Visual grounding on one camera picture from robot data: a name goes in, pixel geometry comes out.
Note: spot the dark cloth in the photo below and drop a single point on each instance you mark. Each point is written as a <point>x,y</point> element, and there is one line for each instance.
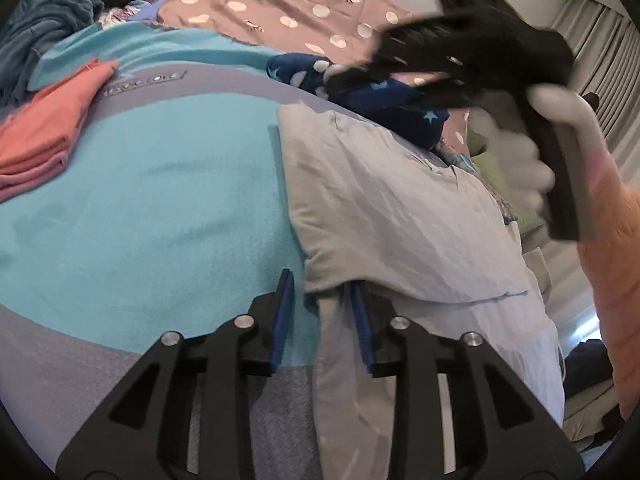
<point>590,362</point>

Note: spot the pile of blue clothes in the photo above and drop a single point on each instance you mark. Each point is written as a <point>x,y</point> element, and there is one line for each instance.
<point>40,40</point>

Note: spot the teal and purple patterned blanket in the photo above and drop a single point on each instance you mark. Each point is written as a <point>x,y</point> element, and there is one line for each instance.
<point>150,210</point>

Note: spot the beige curtain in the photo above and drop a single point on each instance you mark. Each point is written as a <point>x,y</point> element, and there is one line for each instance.
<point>600,35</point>

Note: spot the folded pink garment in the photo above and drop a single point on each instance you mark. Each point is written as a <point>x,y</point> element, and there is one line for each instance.
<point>30,180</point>

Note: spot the navy star print garment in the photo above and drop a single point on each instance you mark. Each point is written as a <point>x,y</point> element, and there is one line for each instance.
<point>400,115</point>

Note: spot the folded coral garment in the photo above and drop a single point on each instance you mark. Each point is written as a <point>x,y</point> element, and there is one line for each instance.
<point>45,125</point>

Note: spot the person's right hand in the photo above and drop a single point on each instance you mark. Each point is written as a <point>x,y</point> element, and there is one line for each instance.
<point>520,170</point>

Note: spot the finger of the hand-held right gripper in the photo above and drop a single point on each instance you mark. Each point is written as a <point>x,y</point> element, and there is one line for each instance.
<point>390,82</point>
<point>425,40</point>

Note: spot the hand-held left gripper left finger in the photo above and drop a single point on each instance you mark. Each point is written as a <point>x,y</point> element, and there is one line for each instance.
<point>285,320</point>

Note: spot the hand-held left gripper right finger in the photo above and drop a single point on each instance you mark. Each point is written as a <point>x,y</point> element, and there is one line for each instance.
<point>361,325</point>

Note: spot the light grey garment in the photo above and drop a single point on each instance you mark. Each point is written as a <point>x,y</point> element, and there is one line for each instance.
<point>400,220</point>

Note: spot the green pillow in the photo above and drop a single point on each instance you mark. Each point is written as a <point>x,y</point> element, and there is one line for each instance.
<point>495,175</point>

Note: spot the person's right forearm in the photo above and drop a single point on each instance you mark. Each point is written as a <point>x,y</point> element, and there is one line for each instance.
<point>610,260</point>

